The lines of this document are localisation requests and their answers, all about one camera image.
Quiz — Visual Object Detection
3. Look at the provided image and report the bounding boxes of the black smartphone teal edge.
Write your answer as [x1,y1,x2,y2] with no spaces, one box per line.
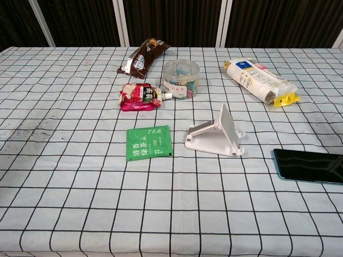
[273,148,343,186]

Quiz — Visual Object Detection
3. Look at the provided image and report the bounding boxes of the white folding phone stand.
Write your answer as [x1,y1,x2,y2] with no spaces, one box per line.
[184,103,246,157]

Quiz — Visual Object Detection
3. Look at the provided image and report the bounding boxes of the green tea sachet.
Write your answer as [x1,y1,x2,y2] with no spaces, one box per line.
[125,124,175,162]

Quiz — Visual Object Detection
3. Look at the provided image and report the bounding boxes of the red spouted drink pouch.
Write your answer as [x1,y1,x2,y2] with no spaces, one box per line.
[118,82,173,112]

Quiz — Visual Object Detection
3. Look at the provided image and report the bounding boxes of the clear jar of clips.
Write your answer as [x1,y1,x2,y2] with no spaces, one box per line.
[162,59,201,100]

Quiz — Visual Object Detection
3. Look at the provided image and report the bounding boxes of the brown snack wrapper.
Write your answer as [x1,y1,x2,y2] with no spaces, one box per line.
[116,37,171,80]

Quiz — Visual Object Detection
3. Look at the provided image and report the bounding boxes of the white yellow snack package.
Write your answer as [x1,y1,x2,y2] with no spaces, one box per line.
[223,58,301,108]

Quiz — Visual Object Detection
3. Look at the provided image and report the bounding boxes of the checkered light blue tablecloth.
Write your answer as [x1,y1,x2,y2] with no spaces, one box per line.
[0,46,343,257]

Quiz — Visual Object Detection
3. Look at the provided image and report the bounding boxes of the white partition frame post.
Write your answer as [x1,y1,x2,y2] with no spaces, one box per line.
[111,0,130,47]
[215,0,234,48]
[332,25,343,49]
[28,0,56,48]

